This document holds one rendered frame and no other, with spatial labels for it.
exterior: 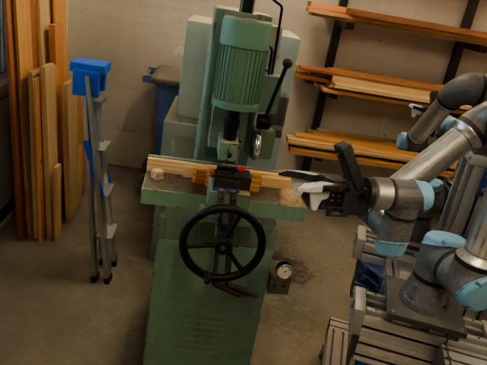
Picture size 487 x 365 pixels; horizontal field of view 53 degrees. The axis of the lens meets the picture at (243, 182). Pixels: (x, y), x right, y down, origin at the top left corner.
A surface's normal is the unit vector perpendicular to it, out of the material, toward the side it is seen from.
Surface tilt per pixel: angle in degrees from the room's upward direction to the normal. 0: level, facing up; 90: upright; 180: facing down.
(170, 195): 90
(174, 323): 90
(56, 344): 0
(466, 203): 90
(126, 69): 90
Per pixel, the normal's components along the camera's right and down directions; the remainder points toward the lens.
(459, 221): -0.23, 0.32
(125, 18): 0.03, 0.37
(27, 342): 0.16, -0.92
